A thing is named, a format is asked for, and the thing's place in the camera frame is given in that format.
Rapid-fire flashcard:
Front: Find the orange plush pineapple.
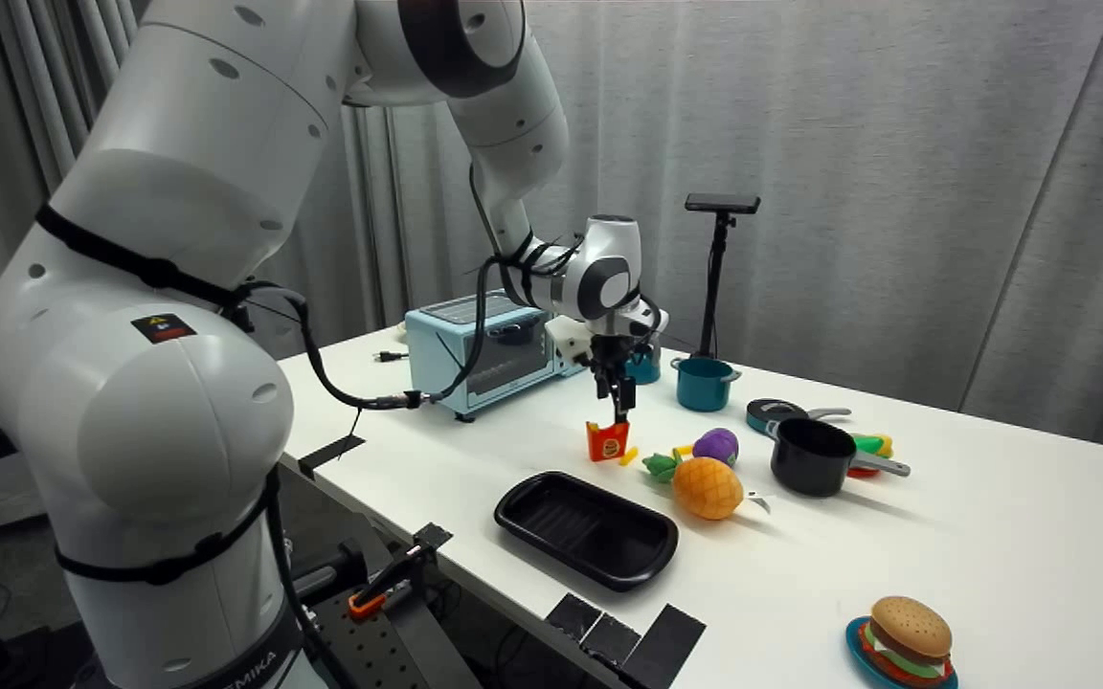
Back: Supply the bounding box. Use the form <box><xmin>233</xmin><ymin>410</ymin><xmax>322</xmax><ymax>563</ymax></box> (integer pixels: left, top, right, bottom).
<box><xmin>640</xmin><ymin>443</ymin><xmax>775</xmax><ymax>526</ymax></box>

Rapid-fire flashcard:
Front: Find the teal toy pot lid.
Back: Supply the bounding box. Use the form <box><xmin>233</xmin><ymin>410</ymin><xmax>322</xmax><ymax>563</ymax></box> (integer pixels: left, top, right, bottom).
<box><xmin>745</xmin><ymin>394</ymin><xmax>854</xmax><ymax>439</ymax></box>

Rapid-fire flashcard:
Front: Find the toy hamburger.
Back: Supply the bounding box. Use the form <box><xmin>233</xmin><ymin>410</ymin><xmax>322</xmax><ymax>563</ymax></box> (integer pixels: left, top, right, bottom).
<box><xmin>857</xmin><ymin>593</ymin><xmax>958</xmax><ymax>684</ymax></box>

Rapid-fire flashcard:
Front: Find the black stereo camera bar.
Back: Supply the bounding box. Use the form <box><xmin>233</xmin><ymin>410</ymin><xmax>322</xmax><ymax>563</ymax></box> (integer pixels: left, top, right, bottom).
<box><xmin>682</xmin><ymin>187</ymin><xmax>761</xmax><ymax>216</ymax></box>

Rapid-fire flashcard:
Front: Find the black ridged plastic tray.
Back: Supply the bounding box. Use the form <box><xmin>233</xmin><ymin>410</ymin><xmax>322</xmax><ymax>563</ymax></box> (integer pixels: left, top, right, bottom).
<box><xmin>491</xmin><ymin>468</ymin><xmax>682</xmax><ymax>593</ymax></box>

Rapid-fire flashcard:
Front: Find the grey perforated mounting plate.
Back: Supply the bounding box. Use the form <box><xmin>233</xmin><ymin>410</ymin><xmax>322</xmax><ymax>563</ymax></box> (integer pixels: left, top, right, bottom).
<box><xmin>305</xmin><ymin>591</ymin><xmax>491</xmax><ymax>689</ymax></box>

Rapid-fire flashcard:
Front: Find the grey curtain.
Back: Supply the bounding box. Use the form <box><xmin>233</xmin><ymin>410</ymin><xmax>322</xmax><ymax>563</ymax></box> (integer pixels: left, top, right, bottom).
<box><xmin>0</xmin><ymin>0</ymin><xmax>1103</xmax><ymax>455</ymax></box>

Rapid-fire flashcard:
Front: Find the light blue toaster oven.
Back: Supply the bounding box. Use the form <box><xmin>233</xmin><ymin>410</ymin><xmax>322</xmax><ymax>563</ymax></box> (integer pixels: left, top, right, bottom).
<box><xmin>404</xmin><ymin>293</ymin><xmax>591</xmax><ymax>424</ymax></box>

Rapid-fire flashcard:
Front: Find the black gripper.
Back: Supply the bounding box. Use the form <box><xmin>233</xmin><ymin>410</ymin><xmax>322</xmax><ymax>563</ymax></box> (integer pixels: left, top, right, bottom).
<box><xmin>588</xmin><ymin>331</ymin><xmax>645</xmax><ymax>431</ymax></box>

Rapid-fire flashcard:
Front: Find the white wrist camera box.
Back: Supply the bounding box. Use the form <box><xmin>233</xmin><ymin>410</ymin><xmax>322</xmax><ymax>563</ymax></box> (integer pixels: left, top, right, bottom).
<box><xmin>626</xmin><ymin>294</ymin><xmax>674</xmax><ymax>346</ymax></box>

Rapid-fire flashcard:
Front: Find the black clamp orange handle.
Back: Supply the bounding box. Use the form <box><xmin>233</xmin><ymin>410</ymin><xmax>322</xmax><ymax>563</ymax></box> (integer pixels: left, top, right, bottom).
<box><xmin>342</xmin><ymin>521</ymin><xmax>457</xmax><ymax>626</ymax></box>

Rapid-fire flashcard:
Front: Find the black tripod stand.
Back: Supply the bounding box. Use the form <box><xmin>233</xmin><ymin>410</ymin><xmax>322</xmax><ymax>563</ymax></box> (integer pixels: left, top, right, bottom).
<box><xmin>697</xmin><ymin>206</ymin><xmax>739</xmax><ymax>364</ymax></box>

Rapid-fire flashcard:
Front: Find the teal toy pot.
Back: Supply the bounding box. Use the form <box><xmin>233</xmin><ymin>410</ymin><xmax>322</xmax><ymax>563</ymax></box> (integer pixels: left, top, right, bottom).
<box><xmin>672</xmin><ymin>354</ymin><xmax>745</xmax><ymax>415</ymax></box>

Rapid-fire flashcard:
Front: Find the black toy saucepan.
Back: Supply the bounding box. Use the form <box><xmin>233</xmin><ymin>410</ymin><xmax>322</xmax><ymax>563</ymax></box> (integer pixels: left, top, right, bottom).
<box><xmin>771</xmin><ymin>415</ymin><xmax>917</xmax><ymax>497</ymax></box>

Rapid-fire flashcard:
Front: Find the purple plush eggplant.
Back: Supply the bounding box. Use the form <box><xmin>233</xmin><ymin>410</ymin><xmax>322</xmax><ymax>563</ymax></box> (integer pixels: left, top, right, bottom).
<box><xmin>690</xmin><ymin>424</ymin><xmax>745</xmax><ymax>470</ymax></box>

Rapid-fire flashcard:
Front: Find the teal toy kettle grey handle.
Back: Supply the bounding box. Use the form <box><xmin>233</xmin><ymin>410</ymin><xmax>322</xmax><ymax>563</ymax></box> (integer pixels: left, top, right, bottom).
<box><xmin>626</xmin><ymin>343</ymin><xmax>665</xmax><ymax>386</ymax></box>

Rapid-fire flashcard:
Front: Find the teal toy plate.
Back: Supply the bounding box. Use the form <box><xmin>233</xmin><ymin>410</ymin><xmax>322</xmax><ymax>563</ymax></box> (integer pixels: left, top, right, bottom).
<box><xmin>844</xmin><ymin>614</ymin><xmax>960</xmax><ymax>689</ymax></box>

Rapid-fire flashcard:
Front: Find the black tape patch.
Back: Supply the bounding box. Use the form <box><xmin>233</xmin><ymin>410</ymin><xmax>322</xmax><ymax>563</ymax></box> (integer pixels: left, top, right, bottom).
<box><xmin>295</xmin><ymin>434</ymin><xmax>367</xmax><ymax>479</ymax></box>
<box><xmin>544</xmin><ymin>591</ymin><xmax>607</xmax><ymax>644</ymax></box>
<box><xmin>621</xmin><ymin>603</ymin><xmax>710</xmax><ymax>689</ymax></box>
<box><xmin>579</xmin><ymin>614</ymin><xmax>640</xmax><ymax>669</ymax></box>

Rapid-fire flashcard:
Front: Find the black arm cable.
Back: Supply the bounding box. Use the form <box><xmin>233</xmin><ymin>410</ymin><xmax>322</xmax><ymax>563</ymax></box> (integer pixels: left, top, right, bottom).
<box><xmin>238</xmin><ymin>165</ymin><xmax>544</xmax><ymax>415</ymax></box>

